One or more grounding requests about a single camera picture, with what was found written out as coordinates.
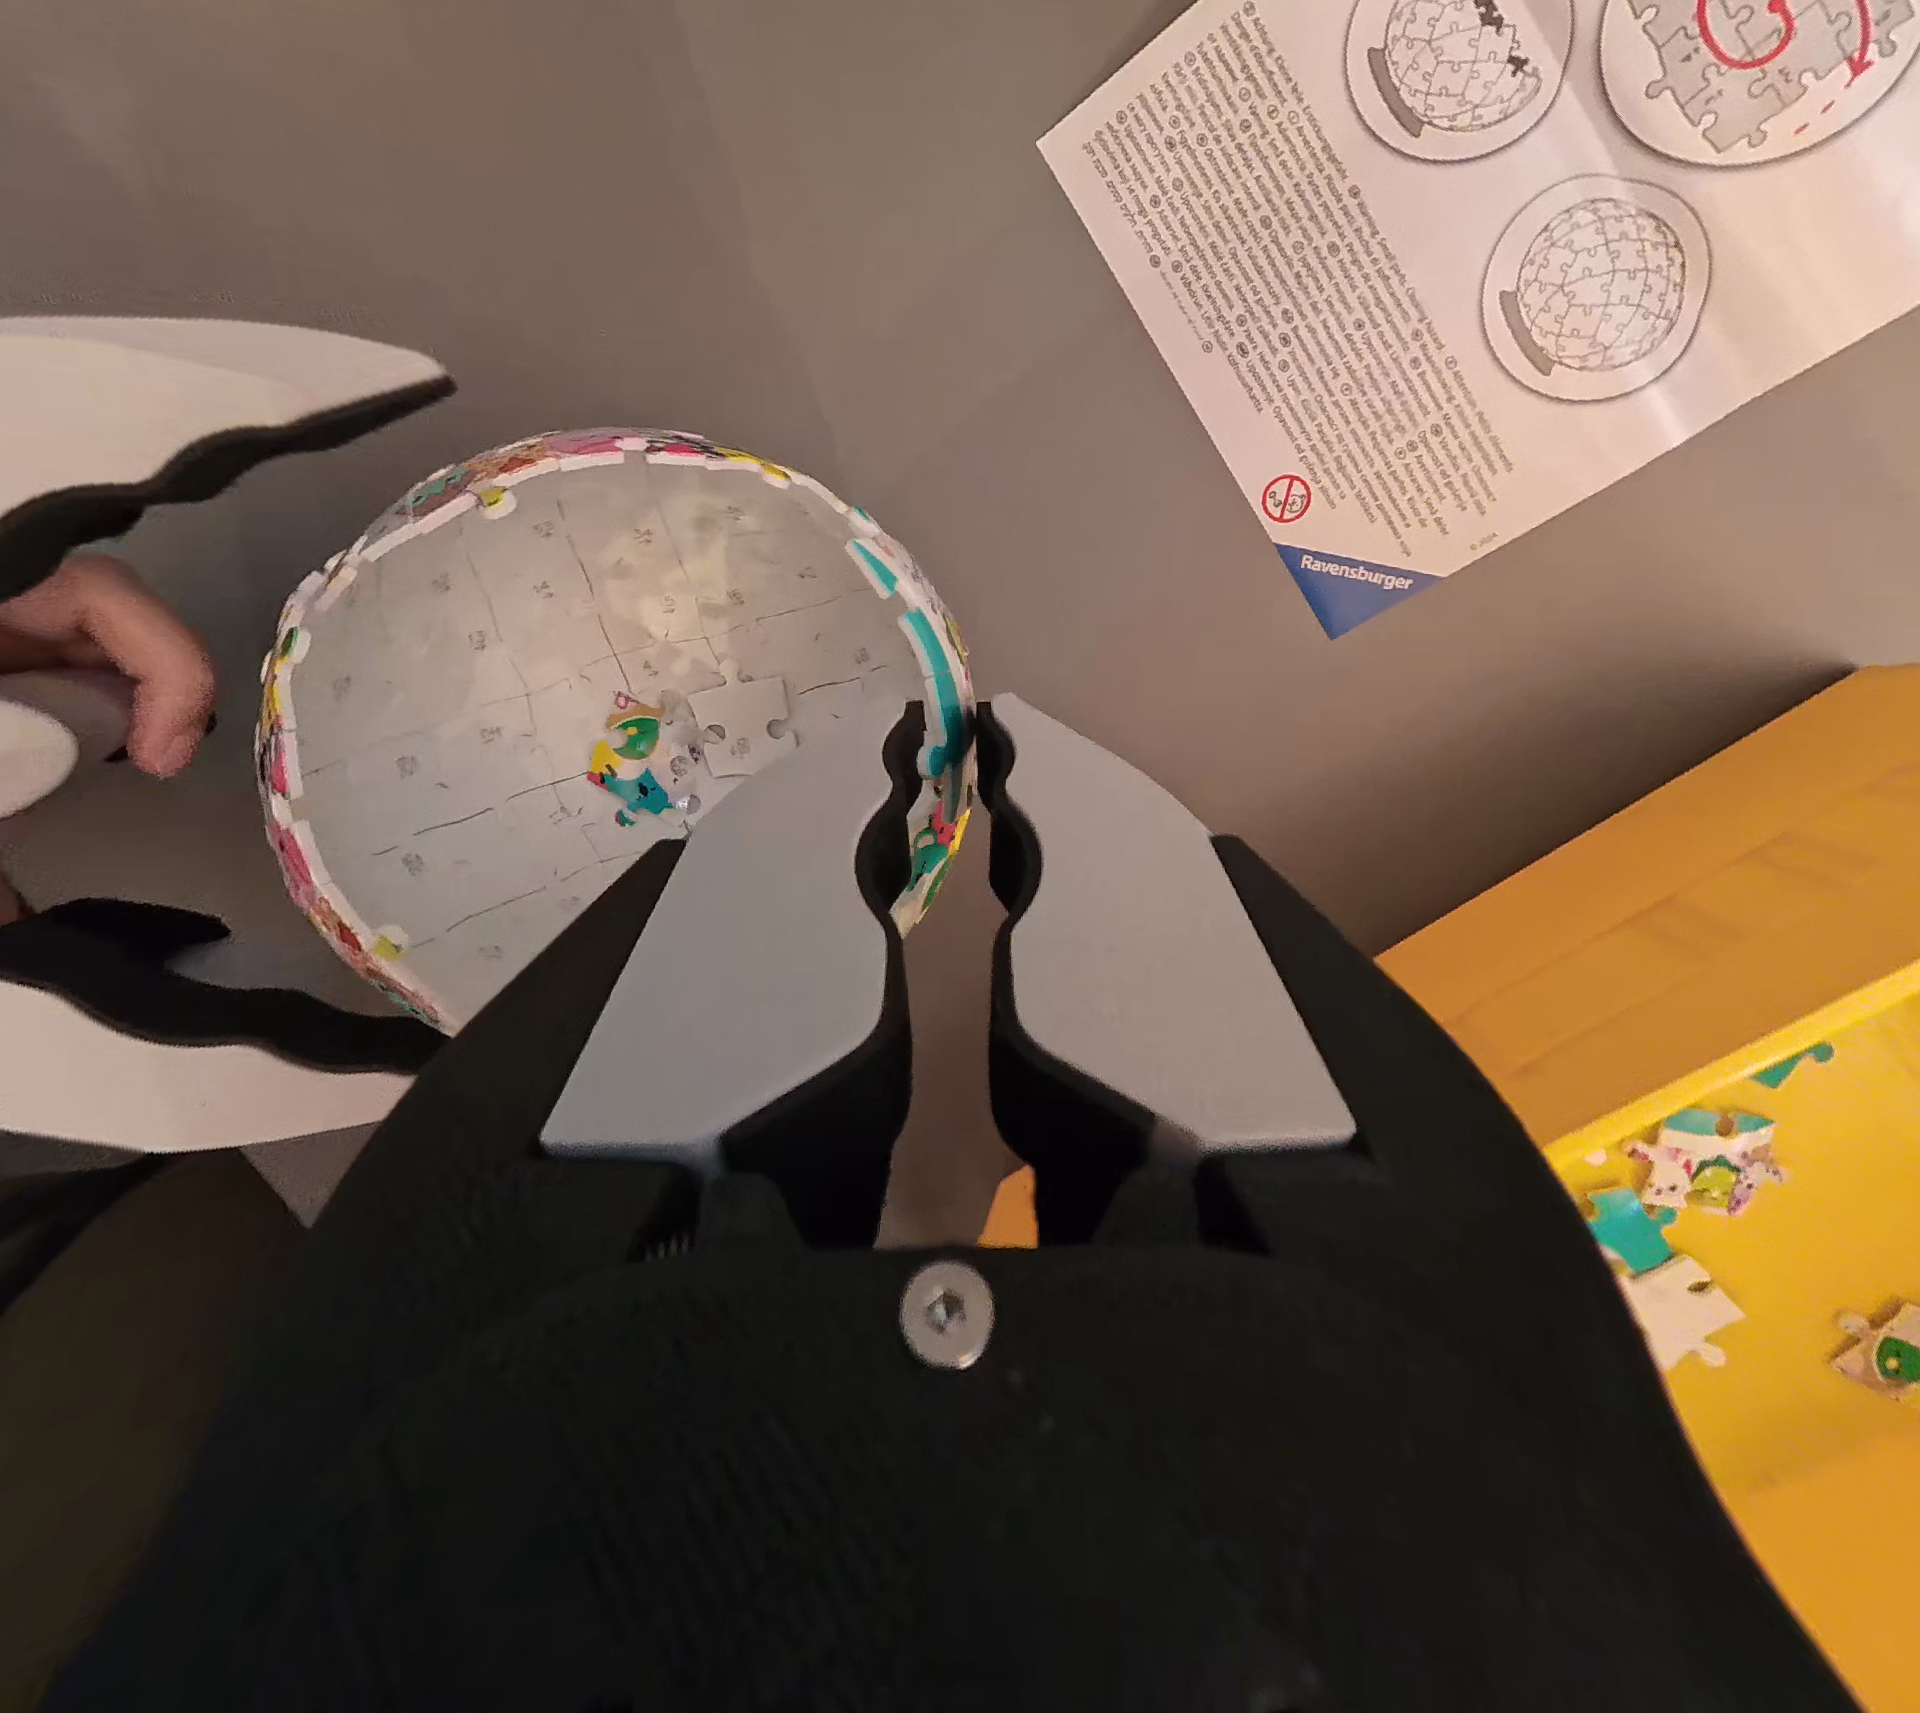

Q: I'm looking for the white instruction leaflet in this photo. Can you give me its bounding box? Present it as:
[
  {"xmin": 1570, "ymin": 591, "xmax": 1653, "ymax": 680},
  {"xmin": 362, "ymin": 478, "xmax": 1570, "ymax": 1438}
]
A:
[{"xmin": 1034, "ymin": 0, "xmax": 1920, "ymax": 640}]

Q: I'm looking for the colourful puzzle ball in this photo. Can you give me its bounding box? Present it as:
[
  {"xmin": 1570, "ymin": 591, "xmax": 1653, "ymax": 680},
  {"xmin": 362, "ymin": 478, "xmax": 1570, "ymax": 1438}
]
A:
[{"xmin": 255, "ymin": 425, "xmax": 987, "ymax": 1037}]

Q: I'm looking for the yellow plastic bin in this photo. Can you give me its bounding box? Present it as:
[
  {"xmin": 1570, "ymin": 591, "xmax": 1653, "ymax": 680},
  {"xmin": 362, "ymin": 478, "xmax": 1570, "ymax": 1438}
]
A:
[{"xmin": 975, "ymin": 665, "xmax": 1920, "ymax": 1713}]

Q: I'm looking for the upturned white puzzle piece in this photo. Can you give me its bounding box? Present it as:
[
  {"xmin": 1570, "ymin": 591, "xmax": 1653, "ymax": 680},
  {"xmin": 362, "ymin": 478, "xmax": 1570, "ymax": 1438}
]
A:
[{"xmin": 688, "ymin": 662, "xmax": 796, "ymax": 785}]

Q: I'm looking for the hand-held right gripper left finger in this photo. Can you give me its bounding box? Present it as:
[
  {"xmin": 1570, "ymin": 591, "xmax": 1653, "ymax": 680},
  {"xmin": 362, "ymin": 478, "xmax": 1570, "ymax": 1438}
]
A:
[{"xmin": 536, "ymin": 697, "xmax": 928, "ymax": 1175}]

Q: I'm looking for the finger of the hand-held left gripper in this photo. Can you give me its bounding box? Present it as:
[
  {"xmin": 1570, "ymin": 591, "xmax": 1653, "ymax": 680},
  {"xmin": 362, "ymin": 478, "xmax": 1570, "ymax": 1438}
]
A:
[
  {"xmin": 0, "ymin": 898, "xmax": 442, "ymax": 1154},
  {"xmin": 0, "ymin": 317, "xmax": 460, "ymax": 611}
]

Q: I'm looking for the pile of puzzle pieces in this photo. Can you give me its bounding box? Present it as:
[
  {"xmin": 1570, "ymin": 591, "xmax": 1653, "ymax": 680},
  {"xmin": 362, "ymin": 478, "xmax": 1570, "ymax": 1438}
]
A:
[{"xmin": 1574, "ymin": 1042, "xmax": 1920, "ymax": 1401}]

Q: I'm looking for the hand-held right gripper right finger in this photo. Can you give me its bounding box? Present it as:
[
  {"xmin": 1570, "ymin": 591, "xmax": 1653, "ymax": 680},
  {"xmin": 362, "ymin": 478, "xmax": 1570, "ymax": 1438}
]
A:
[{"xmin": 972, "ymin": 693, "xmax": 1360, "ymax": 1162}]

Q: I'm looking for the person's left hand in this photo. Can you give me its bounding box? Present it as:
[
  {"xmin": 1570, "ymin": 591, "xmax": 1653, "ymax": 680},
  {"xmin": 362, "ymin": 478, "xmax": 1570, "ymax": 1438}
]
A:
[{"xmin": 0, "ymin": 551, "xmax": 221, "ymax": 778}]

